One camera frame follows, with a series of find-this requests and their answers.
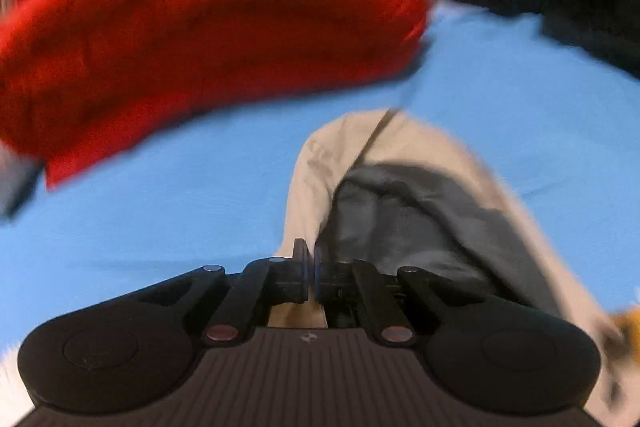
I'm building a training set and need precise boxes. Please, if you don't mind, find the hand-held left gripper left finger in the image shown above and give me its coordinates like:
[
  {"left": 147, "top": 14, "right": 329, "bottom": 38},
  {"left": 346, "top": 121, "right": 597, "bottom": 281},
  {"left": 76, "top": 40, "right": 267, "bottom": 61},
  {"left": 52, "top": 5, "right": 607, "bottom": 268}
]
[{"left": 145, "top": 238, "right": 311, "bottom": 350}]

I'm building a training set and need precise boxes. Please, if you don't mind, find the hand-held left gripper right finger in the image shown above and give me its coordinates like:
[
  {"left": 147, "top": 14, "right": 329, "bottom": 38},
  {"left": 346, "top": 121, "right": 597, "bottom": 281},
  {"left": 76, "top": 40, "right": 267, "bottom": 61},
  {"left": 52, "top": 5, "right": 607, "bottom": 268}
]
[{"left": 313, "top": 242, "right": 482, "bottom": 350}]

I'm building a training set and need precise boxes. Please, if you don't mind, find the beige and yellow hoodie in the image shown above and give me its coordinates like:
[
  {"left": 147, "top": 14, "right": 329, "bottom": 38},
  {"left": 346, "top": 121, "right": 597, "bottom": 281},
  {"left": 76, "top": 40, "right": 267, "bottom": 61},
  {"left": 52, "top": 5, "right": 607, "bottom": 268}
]
[{"left": 270, "top": 108, "right": 640, "bottom": 420}]

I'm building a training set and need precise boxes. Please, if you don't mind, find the blue patterned bed sheet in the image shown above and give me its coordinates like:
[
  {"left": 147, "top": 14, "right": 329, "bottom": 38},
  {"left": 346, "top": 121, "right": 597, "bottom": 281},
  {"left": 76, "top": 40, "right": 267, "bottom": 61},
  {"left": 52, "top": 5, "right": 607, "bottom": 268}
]
[{"left": 0, "top": 1, "right": 640, "bottom": 360}]

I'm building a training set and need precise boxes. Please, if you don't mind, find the red folded blanket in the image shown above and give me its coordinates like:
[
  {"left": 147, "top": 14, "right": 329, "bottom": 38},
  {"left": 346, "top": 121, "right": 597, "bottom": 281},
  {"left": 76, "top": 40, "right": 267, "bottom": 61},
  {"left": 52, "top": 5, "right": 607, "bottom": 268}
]
[{"left": 0, "top": 0, "right": 435, "bottom": 192}]

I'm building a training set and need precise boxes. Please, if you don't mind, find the black jacket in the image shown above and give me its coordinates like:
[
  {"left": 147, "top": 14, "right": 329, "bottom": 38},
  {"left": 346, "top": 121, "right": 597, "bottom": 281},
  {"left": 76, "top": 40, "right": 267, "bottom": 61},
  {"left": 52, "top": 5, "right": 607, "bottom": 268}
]
[{"left": 450, "top": 0, "right": 640, "bottom": 82}]

